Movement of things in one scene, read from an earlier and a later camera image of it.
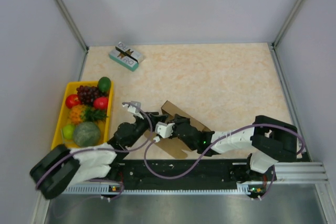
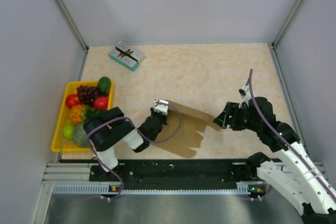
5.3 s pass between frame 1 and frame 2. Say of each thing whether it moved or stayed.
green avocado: stayed
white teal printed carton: stayed
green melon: stayed
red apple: stayed
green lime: stayed
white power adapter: moved
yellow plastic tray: stayed
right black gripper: moved
